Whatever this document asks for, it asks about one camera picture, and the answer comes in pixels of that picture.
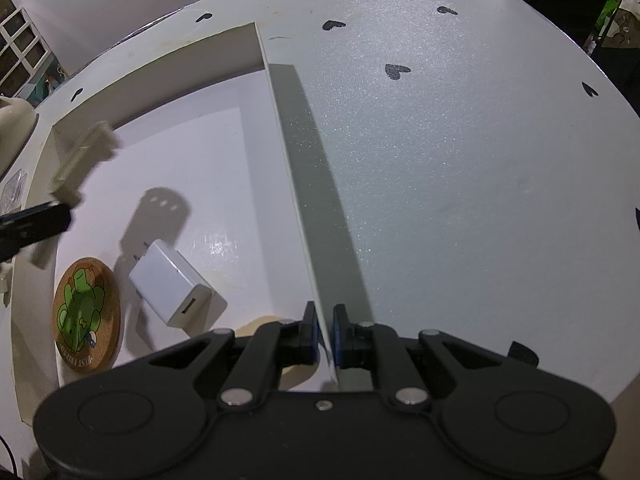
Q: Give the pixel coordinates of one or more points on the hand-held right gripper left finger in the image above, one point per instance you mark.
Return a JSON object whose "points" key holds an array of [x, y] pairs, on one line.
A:
{"points": [[314, 334]]}

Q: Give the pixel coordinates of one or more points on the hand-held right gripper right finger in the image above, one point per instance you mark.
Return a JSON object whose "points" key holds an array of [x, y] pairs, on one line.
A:
{"points": [[339, 334]]}

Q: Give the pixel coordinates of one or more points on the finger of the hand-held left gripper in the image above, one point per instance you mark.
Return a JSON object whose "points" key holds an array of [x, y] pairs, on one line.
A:
{"points": [[37, 222]]}

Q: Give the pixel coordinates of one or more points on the cork coaster with green bear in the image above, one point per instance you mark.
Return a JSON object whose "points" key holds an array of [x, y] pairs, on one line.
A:
{"points": [[86, 312]]}

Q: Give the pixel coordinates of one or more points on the white USB charger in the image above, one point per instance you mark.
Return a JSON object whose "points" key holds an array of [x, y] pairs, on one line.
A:
{"points": [[172, 290]]}

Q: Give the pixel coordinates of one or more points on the white cardboard box tray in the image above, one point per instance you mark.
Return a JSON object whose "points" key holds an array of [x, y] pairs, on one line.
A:
{"points": [[200, 185]]}

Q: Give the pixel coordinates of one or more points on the cream cat-shaped ceramic container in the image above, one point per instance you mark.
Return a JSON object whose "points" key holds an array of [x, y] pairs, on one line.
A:
{"points": [[14, 120]]}

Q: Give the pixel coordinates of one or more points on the green bag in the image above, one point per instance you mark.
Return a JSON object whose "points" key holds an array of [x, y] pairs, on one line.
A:
{"points": [[612, 6]]}

